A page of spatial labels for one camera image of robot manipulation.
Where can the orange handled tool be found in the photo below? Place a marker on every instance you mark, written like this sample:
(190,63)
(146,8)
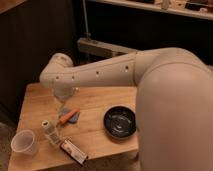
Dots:
(63,119)

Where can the black round bowl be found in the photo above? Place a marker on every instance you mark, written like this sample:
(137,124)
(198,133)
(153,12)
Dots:
(119,122)

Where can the metal vertical pole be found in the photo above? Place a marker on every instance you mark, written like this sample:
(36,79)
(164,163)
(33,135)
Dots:
(87,32)

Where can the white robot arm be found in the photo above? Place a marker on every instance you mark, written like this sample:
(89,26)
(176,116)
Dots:
(174,102)

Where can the upper shelf with items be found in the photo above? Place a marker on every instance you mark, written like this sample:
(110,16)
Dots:
(163,8)

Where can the grey metal shelf beam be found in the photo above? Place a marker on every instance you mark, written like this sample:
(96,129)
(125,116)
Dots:
(98,48)

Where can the blue cloth pad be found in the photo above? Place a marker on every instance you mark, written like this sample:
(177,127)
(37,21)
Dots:
(72,119)

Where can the wooden table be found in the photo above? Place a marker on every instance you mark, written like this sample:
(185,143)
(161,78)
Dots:
(87,133)

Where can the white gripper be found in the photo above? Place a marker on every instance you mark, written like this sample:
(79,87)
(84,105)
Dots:
(63,93)

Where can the small clear bottle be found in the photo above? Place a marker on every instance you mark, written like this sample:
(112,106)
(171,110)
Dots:
(50,132)

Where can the red and white box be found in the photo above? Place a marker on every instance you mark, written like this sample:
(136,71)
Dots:
(73,151)

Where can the white ceramic cup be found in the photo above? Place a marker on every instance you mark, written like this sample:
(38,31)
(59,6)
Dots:
(24,142)

